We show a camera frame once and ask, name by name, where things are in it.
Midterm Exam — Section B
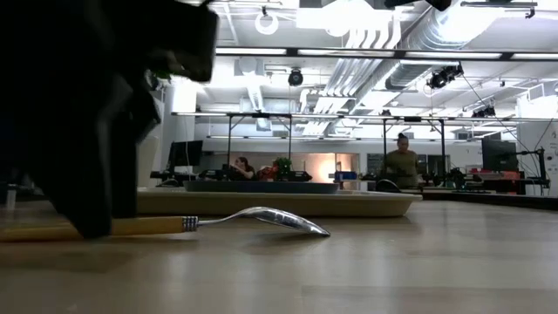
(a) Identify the white plant pot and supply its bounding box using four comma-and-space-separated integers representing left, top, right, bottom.
136, 134, 160, 189

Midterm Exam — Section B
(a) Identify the black table edge rail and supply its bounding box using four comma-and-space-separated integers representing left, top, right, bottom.
448, 190, 558, 211

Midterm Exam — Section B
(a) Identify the dark blue plate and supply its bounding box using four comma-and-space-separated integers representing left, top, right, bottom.
182, 180, 340, 195

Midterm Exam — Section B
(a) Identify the small white cylinder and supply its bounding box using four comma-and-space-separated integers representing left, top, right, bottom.
4, 184, 18, 210

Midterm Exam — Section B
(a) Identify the silver ventilation duct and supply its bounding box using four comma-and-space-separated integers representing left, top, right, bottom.
384, 3, 467, 91

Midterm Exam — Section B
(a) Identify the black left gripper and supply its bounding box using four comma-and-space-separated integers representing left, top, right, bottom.
0, 0, 219, 240

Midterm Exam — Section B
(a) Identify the beige plastic tray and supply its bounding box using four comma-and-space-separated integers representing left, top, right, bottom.
136, 187, 423, 218

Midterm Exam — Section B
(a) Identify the small green desk plant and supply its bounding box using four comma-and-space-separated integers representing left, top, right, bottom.
273, 156, 293, 181

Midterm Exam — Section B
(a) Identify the person seated at desk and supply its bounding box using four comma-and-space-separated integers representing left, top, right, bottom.
229, 156, 257, 181

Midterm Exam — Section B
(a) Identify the small black computer monitor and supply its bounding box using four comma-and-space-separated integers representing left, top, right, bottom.
168, 140, 204, 174

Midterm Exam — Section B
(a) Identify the person with hair bun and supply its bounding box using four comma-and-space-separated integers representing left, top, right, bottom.
382, 133, 421, 190

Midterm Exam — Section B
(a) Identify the black track light cluster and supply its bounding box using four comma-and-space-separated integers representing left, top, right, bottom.
425, 64, 465, 91

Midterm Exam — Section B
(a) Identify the long ceiling light bar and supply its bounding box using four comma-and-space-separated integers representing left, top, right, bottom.
215, 46, 558, 61

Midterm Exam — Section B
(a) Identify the black domed object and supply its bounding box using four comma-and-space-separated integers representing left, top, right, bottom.
375, 178, 403, 194

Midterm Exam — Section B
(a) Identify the round ring ceiling light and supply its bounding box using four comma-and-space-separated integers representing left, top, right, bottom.
254, 10, 281, 37

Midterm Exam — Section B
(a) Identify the large black computer monitor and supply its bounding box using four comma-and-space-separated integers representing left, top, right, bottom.
480, 138, 519, 174

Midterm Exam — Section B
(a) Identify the black metal frame stand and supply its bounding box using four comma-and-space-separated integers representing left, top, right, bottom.
382, 115, 447, 185
225, 112, 294, 176

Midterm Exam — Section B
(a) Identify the wooden-handled metal spoon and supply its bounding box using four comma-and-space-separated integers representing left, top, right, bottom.
0, 206, 331, 243

